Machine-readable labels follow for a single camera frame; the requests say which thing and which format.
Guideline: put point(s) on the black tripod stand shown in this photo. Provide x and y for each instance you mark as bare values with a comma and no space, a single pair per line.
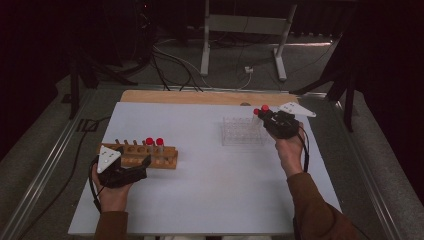
349,106
74,96

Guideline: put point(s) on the person's left hand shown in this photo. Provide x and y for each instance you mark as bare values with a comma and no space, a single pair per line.
113,198

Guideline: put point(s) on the red-capped test tube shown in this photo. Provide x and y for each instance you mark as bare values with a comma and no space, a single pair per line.
160,142
149,141
256,111
265,107

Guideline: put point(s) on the black equipment rack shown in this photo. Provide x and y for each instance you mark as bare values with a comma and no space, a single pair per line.
145,33

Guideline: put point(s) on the metal floor rail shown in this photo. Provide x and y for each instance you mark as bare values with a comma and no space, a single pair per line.
376,200
40,186

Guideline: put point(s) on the white power adapter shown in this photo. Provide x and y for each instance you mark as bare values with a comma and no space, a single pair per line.
249,69

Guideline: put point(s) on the white metal table frame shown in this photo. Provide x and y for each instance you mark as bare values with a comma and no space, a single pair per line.
246,25

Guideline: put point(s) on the wooden board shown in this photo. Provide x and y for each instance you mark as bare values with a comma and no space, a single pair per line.
200,97

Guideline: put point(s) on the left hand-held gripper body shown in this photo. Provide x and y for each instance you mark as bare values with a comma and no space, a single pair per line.
116,176

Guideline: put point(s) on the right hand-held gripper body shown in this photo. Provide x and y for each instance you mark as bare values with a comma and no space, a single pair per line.
283,126

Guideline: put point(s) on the wooden test tube rack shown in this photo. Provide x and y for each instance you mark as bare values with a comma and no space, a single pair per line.
166,157

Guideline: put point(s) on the person's right hand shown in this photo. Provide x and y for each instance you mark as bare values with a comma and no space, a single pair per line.
291,153

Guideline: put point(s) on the clear plastic tube rack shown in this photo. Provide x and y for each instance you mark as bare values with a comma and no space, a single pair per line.
240,131

